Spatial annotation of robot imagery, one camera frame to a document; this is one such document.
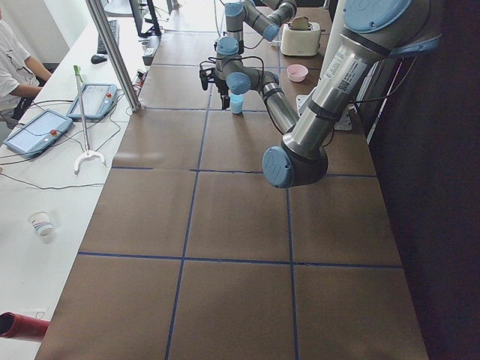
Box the toast slice in toaster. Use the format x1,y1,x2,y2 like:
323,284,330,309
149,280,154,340
290,16,309,31

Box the red cylinder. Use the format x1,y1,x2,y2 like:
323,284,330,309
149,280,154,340
1,312,50,343

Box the blue teach pendant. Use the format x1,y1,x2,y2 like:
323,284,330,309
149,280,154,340
81,83,118,122
3,109,73,158

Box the aluminium frame post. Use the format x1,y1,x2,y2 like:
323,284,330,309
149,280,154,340
85,0,141,113

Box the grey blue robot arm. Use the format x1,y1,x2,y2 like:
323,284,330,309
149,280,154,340
224,0,297,54
210,1,444,188

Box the person in white shirt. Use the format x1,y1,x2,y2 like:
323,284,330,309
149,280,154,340
1,16,53,128

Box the black keyboard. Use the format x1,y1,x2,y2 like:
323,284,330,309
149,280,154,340
96,19,121,54

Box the light blue plastic cup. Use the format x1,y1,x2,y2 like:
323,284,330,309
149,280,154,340
229,94,244,115

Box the black computer mouse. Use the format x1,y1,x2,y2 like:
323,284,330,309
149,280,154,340
91,54,108,65

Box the black monitor stand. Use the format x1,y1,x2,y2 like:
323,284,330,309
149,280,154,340
129,0,161,38

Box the cream toaster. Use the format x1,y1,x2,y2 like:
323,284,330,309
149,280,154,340
280,22,321,57

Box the pink bowl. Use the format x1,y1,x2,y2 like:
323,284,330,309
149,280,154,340
286,64,309,83

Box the white grabber reaching tool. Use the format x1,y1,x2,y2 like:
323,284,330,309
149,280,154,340
73,65,107,175

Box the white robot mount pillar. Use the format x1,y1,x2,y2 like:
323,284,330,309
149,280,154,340
295,0,353,131

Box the white paper cup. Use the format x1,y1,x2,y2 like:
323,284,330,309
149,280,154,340
28,211,53,236

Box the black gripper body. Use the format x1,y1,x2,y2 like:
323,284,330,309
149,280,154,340
214,78,230,97

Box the far blue teach pendant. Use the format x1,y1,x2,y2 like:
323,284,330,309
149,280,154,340
81,83,118,122

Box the near blue teach pendant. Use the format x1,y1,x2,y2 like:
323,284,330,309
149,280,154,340
3,109,73,158

